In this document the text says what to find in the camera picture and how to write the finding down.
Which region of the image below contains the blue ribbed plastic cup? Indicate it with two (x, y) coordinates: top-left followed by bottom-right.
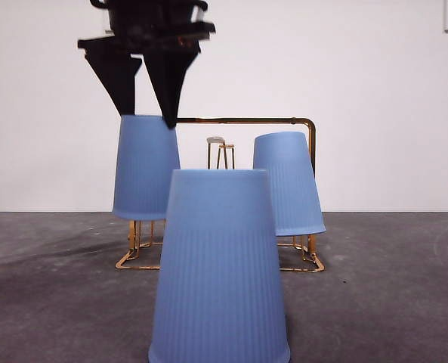
(111, 114), (182, 222)
(147, 168), (292, 363)
(252, 132), (327, 238)

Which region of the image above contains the gold wire cup holder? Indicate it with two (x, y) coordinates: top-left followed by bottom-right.
(114, 116), (326, 274)

